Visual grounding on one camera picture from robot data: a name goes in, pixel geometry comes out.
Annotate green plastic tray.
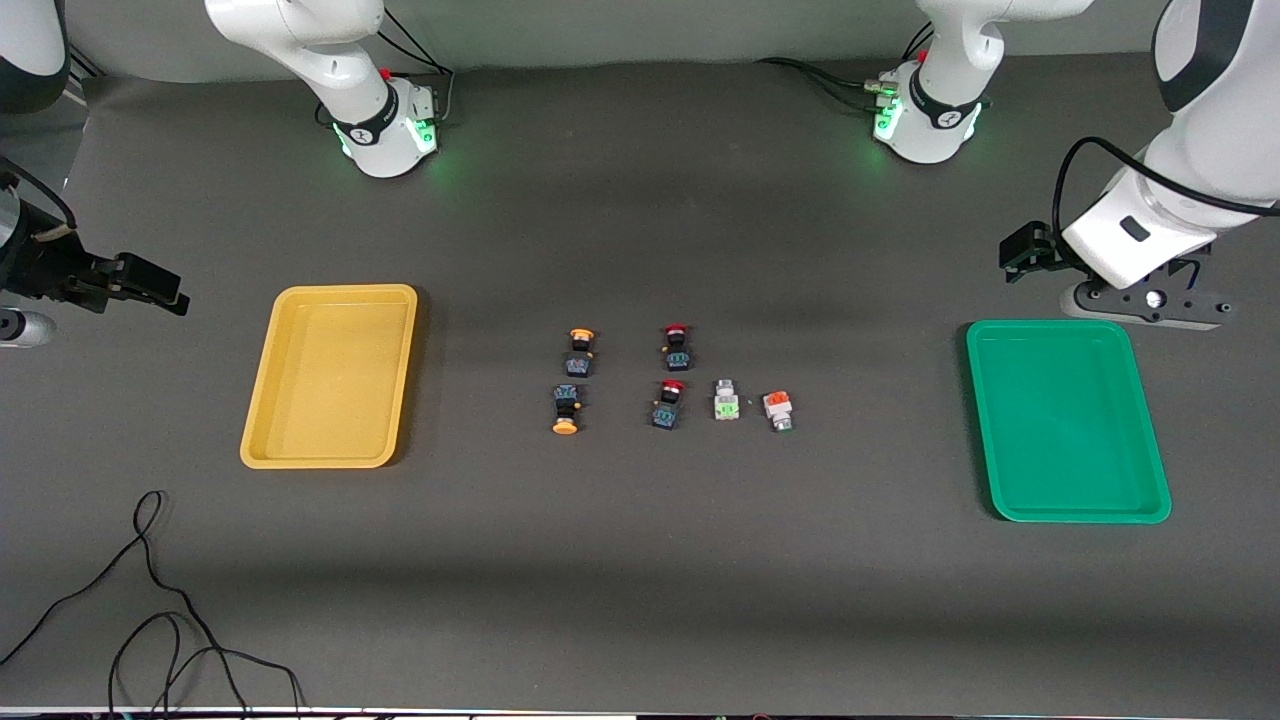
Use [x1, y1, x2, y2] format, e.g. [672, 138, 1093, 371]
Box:
[966, 319, 1172, 524]

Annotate thin black loose cable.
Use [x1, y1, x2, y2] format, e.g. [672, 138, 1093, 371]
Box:
[0, 490, 306, 719]

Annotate yellow plastic tray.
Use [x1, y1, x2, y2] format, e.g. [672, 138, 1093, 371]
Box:
[240, 284, 419, 469]

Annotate black arm base cables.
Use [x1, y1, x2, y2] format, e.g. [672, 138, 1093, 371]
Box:
[378, 8, 456, 126]
[755, 20, 936, 113]

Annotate black right arm base cables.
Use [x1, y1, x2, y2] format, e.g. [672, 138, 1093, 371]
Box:
[378, 8, 456, 126]

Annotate black left arm base cables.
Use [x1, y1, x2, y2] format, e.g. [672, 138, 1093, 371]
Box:
[755, 20, 936, 113]

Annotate dark grey table cloth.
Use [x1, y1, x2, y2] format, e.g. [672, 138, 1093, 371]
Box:
[0, 50, 1280, 713]

